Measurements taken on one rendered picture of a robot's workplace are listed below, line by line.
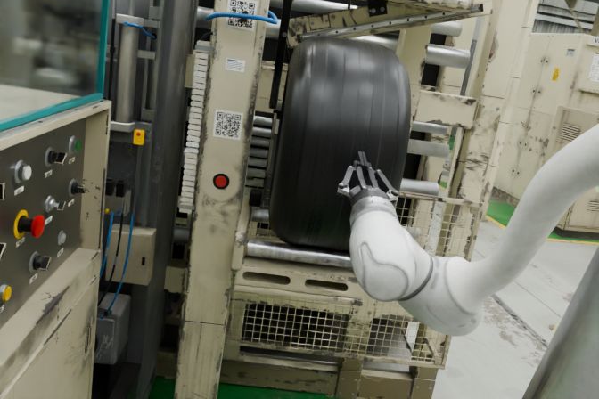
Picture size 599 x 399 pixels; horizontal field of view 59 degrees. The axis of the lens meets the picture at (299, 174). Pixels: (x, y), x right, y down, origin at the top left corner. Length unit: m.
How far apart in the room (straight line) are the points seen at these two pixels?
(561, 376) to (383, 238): 0.38
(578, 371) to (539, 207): 0.26
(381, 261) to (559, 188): 0.28
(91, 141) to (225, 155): 0.36
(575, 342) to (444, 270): 0.39
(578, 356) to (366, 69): 0.91
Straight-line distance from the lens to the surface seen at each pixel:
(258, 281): 1.47
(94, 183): 1.35
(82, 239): 1.40
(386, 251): 0.87
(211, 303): 1.62
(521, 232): 0.84
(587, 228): 6.07
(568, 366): 0.62
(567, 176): 0.76
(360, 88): 1.30
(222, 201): 1.50
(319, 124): 1.24
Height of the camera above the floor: 1.46
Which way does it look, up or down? 14 degrees down
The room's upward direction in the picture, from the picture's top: 9 degrees clockwise
